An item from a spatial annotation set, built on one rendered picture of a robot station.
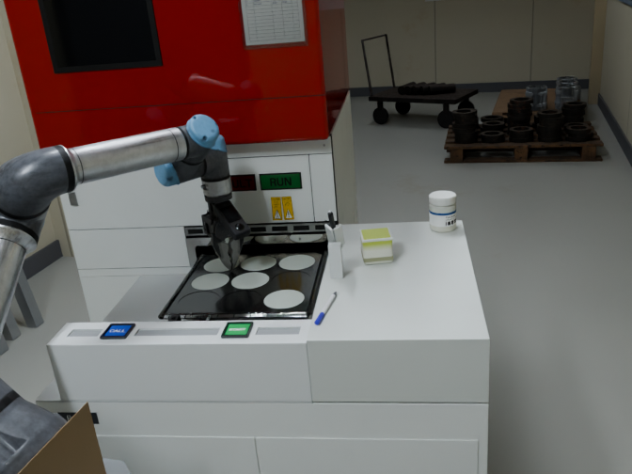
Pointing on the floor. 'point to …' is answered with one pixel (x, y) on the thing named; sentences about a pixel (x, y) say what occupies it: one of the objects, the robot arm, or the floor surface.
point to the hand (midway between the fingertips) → (231, 265)
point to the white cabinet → (291, 436)
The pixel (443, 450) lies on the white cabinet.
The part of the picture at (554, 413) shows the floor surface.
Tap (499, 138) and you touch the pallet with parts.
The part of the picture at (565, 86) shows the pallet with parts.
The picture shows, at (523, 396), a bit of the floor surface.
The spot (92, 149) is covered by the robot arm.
